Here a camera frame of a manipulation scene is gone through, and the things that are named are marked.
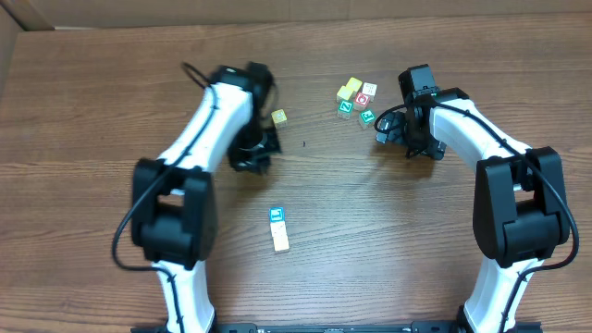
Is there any red letter block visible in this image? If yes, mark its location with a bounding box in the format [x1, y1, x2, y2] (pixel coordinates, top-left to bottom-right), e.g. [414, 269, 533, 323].
[353, 92, 370, 111]

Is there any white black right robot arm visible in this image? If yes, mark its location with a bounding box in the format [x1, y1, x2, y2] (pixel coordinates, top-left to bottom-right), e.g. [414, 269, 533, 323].
[374, 65, 579, 332]

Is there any yellow block left cluster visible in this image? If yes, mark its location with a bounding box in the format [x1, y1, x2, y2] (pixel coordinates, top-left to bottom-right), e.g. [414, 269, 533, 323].
[336, 86, 354, 103]

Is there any green letter block right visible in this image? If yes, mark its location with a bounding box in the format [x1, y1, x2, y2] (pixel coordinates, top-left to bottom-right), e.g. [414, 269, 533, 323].
[358, 109, 376, 130]

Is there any green Z letter block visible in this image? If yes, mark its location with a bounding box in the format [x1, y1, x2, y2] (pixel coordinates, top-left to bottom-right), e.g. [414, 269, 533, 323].
[337, 100, 353, 119]

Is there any white letter block cluster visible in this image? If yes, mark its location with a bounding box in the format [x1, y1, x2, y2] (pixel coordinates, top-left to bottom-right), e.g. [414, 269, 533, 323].
[362, 82, 377, 102]

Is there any yellow block top cluster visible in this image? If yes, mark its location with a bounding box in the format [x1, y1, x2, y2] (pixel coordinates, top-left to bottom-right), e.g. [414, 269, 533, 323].
[346, 77, 363, 93]

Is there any yellow block cluster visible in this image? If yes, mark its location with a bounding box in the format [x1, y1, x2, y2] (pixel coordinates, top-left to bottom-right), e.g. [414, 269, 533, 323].
[346, 77, 363, 93]
[336, 86, 354, 103]

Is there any blue letter block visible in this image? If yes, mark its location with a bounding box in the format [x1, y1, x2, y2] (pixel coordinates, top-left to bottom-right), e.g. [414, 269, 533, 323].
[269, 207, 285, 223]

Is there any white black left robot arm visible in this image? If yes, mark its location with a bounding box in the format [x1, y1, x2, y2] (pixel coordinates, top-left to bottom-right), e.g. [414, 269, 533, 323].
[125, 62, 281, 332]

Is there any white pattern block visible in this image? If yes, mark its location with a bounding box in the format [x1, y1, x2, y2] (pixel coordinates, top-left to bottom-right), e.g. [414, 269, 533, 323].
[270, 221, 287, 238]

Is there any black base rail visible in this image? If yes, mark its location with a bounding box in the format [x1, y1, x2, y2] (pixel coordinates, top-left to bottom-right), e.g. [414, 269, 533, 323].
[130, 321, 543, 333]

